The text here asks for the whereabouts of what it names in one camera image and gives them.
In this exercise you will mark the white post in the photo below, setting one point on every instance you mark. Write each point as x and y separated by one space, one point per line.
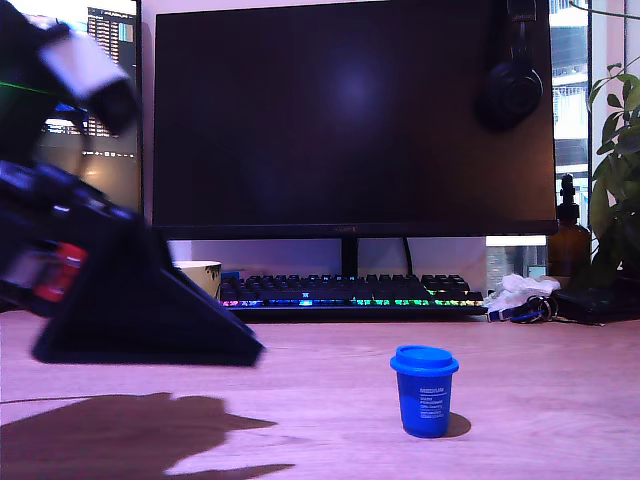
182 250

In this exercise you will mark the black monitor stand post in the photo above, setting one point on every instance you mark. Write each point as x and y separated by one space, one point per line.
350 257

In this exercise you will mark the black rainbow backlit keyboard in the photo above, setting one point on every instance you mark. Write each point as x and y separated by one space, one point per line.
350 292

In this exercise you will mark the cartoon print coffee mug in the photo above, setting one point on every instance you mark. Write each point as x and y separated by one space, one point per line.
205 277

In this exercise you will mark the black flat pouch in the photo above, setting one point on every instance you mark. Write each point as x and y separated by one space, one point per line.
595 302

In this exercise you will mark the black monitor with lit screen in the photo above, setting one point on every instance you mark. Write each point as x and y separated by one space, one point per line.
120 165

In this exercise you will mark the crumpled white tissue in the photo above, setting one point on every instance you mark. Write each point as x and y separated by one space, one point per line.
525 286

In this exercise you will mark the pale grey camera box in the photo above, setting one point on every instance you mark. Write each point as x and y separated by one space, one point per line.
85 70

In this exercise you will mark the black over-ear headphones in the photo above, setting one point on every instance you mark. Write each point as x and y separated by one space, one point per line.
512 90

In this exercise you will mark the brown glass pump bottle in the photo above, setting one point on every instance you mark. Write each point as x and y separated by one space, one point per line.
568 250

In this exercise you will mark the small blue box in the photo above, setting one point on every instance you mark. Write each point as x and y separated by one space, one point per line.
231 275

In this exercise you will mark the blue coffee capsule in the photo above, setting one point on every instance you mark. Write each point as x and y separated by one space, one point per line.
425 400

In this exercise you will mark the green leafy houseplant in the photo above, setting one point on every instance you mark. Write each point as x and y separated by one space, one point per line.
617 200

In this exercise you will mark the large black dark monitor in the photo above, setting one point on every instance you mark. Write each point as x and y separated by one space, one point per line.
325 125

